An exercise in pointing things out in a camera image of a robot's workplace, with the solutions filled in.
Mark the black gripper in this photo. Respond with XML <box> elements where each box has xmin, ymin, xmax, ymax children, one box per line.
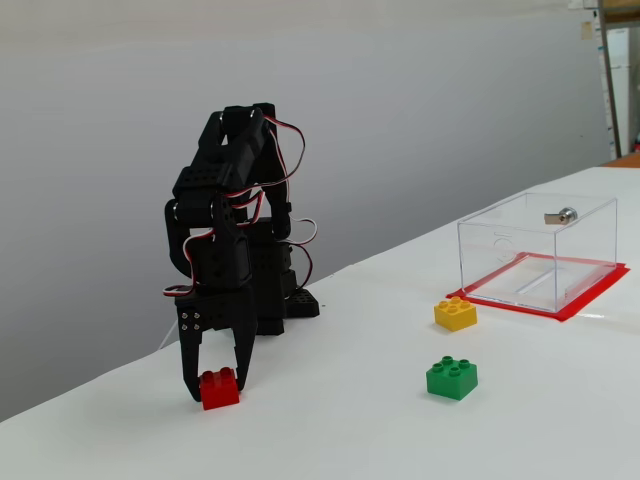
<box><xmin>174</xmin><ymin>285</ymin><xmax>259</xmax><ymax>402</ymax></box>

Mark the red lego brick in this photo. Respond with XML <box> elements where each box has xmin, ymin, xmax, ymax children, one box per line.
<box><xmin>198</xmin><ymin>367</ymin><xmax>241</xmax><ymax>412</ymax></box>

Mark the green lego brick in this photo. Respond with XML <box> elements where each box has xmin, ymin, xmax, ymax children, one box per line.
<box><xmin>425</xmin><ymin>355</ymin><xmax>479</xmax><ymax>402</ymax></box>

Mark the yellow lego brick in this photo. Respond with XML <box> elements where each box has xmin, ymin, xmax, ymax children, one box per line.
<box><xmin>433</xmin><ymin>296</ymin><xmax>478</xmax><ymax>333</ymax></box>

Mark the transparent plastic box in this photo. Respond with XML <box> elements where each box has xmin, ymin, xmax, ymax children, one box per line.
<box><xmin>457</xmin><ymin>192</ymin><xmax>619</xmax><ymax>315</ymax></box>

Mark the metal box lock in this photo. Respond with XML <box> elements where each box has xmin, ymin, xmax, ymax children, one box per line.
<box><xmin>543</xmin><ymin>207</ymin><xmax>579</xmax><ymax>227</ymax></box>

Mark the white cable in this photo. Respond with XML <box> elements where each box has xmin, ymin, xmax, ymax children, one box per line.
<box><xmin>158</xmin><ymin>323</ymin><xmax>182</xmax><ymax>351</ymax></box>

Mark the gripper servo wire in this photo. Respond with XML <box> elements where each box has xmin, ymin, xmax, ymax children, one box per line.
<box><xmin>162</xmin><ymin>227</ymin><xmax>221</xmax><ymax>299</ymax></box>

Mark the base servo wire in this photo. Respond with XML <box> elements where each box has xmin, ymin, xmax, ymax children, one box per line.
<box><xmin>287</xmin><ymin>217</ymin><xmax>320</xmax><ymax>290</ymax></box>

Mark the elbow servo wire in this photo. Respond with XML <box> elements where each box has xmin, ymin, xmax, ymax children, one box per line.
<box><xmin>219</xmin><ymin>115</ymin><xmax>307</xmax><ymax>211</ymax></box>

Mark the red tape frame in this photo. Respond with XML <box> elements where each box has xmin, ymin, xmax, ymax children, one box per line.
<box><xmin>446</xmin><ymin>252</ymin><xmax>631</xmax><ymax>324</ymax></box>

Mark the metal shelf post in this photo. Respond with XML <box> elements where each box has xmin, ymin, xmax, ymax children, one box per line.
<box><xmin>597</xmin><ymin>0</ymin><xmax>624</xmax><ymax>161</ymax></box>

